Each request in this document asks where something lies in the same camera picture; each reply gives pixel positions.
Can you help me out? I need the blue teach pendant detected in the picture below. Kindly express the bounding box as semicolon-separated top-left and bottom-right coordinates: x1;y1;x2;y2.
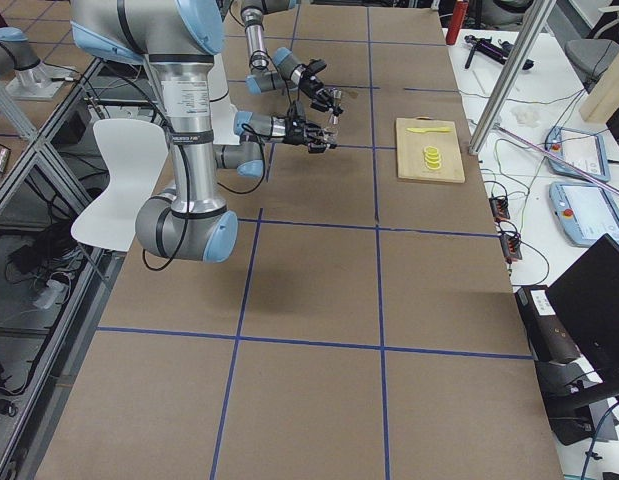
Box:
549;182;619;247
545;126;610;182

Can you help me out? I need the white plastic chair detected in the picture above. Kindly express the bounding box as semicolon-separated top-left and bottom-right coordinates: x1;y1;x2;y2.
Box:
71;118;168;252

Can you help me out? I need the steel double jigger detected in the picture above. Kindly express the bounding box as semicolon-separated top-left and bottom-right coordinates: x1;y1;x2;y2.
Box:
329;88;343;125

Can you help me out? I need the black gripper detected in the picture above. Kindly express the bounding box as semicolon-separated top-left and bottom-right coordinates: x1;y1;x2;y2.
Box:
298;73;342;116
283;117;338;154

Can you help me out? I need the yellow plastic knife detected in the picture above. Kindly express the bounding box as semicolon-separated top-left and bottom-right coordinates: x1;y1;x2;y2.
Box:
406;126;452;134

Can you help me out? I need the aluminium frame post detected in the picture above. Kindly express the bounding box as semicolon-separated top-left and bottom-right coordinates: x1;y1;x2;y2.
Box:
468;0;556;155

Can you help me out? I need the black laptop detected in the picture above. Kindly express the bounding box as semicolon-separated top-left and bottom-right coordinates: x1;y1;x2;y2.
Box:
547;234;619;374

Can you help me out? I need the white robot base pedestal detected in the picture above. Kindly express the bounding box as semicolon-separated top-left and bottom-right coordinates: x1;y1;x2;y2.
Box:
204;53;241;151

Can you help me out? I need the near blue teach pendant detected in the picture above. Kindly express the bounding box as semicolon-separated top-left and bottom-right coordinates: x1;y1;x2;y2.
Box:
549;182;619;247

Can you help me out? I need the long metal grabber stick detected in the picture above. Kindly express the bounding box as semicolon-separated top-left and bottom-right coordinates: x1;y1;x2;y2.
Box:
496;124;619;199

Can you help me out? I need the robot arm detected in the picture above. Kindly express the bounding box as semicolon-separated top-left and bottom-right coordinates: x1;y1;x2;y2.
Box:
240;0;343;118
71;1;342;263

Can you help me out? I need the wooden cutting board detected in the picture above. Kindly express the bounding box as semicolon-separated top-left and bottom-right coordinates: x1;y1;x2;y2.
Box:
395;118;465;184

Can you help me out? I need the red bottle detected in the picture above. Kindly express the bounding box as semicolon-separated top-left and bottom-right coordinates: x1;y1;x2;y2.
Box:
445;0;468;46

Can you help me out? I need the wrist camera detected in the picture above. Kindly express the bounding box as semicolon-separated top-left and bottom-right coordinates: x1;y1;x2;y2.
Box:
286;100;306;125
306;59;327;76

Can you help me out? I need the far blue teach pendant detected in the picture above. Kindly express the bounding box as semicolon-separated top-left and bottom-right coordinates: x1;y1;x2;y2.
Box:
545;126;610;182

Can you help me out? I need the clear glass cup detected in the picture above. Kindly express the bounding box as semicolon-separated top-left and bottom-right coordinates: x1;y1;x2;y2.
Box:
322;125;338;149

